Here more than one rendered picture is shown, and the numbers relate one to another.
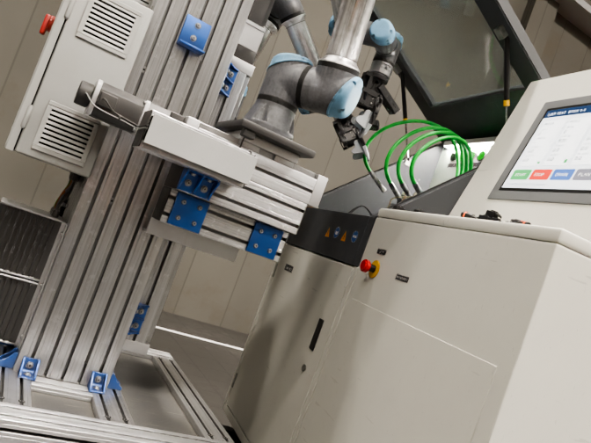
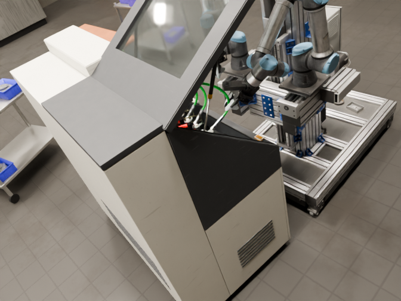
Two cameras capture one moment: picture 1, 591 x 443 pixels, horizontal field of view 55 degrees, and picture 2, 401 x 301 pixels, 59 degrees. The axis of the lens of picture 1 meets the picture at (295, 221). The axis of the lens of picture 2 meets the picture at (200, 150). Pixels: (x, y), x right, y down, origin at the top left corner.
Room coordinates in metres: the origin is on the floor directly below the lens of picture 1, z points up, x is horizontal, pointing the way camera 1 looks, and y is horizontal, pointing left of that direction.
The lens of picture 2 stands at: (3.65, -0.55, 2.27)
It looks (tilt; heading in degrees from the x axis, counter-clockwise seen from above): 40 degrees down; 173
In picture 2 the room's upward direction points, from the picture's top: 18 degrees counter-clockwise
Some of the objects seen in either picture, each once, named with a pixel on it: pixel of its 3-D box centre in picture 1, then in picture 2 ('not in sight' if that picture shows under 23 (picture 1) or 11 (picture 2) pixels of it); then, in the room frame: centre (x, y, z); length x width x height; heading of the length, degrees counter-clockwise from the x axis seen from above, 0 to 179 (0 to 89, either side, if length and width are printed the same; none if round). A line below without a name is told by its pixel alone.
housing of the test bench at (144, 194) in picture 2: not in sight; (122, 187); (1.93, -0.90, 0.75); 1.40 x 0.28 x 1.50; 20
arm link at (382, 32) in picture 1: (378, 35); not in sight; (1.79, -0.04, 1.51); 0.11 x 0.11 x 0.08; 71
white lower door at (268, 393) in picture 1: (281, 344); not in sight; (2.01, -0.10, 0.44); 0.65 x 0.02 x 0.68; 20
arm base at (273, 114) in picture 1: (271, 119); (240, 58); (1.55, 0.16, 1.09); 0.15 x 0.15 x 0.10
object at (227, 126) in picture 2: (327, 233); (234, 134); (2.01, -0.12, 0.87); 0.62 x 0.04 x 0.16; 20
